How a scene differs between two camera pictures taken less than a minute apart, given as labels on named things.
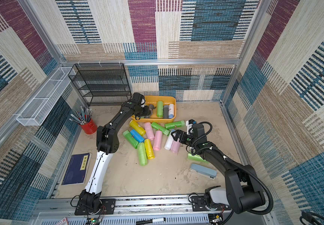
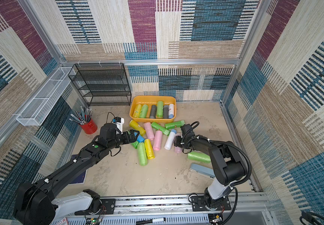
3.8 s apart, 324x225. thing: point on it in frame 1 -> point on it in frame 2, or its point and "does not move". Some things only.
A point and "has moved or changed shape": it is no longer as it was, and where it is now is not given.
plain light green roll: (159, 108) does not move
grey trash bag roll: (165, 111) does not move
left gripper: (148, 112) -> (128, 140)
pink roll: (175, 146) has moved or changed shape
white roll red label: (171, 110) does not move
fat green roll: (196, 157) does not move
